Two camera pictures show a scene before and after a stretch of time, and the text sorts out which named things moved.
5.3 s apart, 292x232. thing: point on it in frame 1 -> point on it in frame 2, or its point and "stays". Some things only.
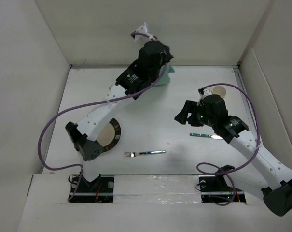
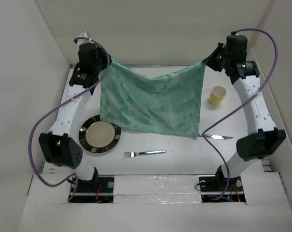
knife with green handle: [201, 135] stays
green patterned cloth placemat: [165, 79] -> [171, 103]
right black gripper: [190, 107] -> [211, 60]
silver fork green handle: [133, 154] stays
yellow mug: [220, 90] stays
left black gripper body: [165, 59] -> [102, 62]
